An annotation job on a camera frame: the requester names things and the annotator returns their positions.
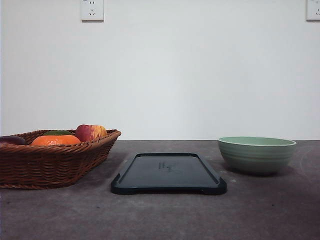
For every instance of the white wall socket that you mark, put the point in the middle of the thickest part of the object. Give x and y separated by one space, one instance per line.
92 11
312 11

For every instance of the orange tangerine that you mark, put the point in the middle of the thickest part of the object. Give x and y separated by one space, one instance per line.
46 140

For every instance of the red yellow apple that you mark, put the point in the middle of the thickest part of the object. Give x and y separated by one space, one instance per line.
89 132

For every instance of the white wall socket left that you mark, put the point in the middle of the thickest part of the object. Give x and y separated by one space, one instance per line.
92 11

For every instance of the white wall socket right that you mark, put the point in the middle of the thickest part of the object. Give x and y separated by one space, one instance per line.
312 11

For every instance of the green ceramic bowl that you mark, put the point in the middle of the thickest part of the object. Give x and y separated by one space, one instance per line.
255 154

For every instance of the dark green fruit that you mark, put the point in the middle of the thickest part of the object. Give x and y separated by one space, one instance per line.
57 132

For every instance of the black rectangular tray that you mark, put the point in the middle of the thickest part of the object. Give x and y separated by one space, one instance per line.
167 172

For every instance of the dark purple fruit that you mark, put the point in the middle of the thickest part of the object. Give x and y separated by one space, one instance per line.
12 140

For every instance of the brown wicker basket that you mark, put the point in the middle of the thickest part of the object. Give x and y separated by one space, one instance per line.
53 166

